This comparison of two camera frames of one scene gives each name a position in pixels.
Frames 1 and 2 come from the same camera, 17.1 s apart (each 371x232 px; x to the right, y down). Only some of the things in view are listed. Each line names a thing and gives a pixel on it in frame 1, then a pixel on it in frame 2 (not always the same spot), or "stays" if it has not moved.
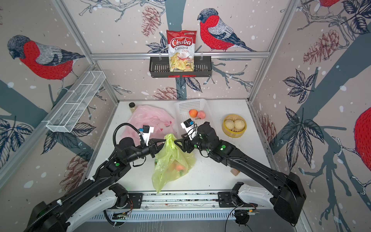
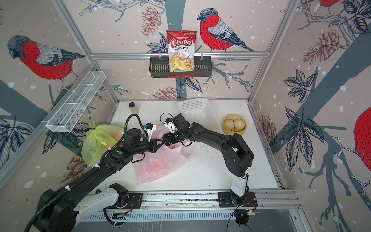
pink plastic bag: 164,123 → 165,158
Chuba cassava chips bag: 181,45 stays
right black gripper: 186,143 → 171,141
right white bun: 239,124 stays
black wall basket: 159,67 stays
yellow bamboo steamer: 234,125 stays
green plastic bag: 172,162 → 97,140
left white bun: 229,124 stays
